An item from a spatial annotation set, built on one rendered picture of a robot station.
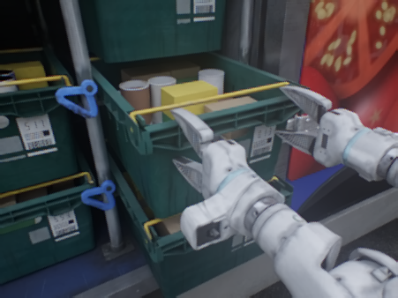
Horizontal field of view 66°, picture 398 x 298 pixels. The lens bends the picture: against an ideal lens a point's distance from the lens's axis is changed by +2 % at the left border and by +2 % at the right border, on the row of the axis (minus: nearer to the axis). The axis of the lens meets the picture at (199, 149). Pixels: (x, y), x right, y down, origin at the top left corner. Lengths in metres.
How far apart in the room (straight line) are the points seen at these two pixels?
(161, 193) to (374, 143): 0.40
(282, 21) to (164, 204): 0.51
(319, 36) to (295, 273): 0.69
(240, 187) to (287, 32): 0.53
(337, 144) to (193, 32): 0.49
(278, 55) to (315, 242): 0.59
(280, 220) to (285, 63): 0.56
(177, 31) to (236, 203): 0.57
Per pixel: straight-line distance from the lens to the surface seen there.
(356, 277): 0.32
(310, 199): 1.18
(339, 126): 0.56
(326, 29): 0.92
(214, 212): 0.36
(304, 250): 0.32
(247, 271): 1.20
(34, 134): 0.81
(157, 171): 0.60
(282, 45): 0.82
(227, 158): 0.41
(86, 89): 0.74
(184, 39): 0.86
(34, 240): 0.97
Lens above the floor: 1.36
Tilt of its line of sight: 28 degrees down
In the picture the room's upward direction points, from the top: 1 degrees counter-clockwise
